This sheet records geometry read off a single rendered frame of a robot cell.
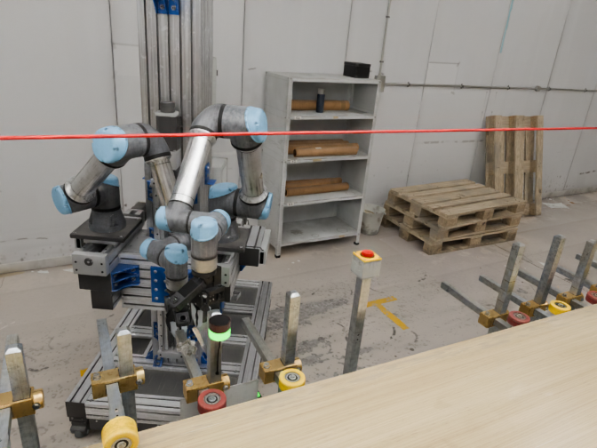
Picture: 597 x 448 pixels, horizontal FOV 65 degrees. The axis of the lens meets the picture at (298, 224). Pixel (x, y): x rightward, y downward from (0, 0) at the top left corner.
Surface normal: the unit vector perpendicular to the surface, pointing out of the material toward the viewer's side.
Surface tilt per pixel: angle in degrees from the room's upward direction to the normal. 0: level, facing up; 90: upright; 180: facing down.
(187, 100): 90
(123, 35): 90
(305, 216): 90
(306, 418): 0
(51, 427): 0
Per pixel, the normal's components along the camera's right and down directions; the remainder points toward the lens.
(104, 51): 0.47, 0.37
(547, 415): 0.08, -0.92
